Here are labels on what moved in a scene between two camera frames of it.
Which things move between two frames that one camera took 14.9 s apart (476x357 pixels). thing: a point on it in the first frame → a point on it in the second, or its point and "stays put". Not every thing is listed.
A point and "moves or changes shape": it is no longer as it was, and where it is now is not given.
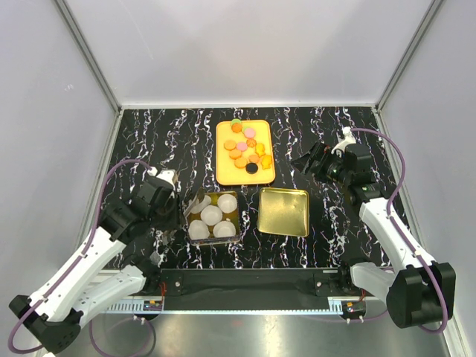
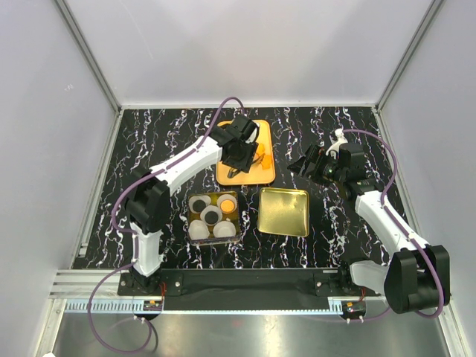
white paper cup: x=197 y=207 stays put
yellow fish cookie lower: x=266 y=161 stays put
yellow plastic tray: x=246 y=158 stays put
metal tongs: x=190 y=203 → x=233 y=171
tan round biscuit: x=235 y=154 moves or changes shape
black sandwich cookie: x=251 y=168 → x=211 y=217
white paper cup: x=198 y=230 stays put
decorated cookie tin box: x=215 y=219 stays put
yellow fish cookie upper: x=259 y=149 stays put
